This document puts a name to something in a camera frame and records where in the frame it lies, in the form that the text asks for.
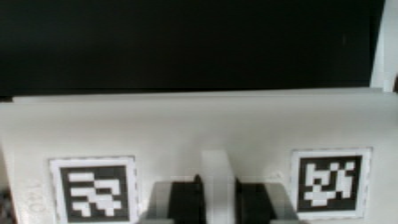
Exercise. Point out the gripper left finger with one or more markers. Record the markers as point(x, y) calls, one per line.
point(177, 203)

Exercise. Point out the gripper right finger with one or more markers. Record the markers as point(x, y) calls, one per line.
point(262, 204)

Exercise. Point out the white door panel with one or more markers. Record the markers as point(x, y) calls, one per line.
point(93, 146)

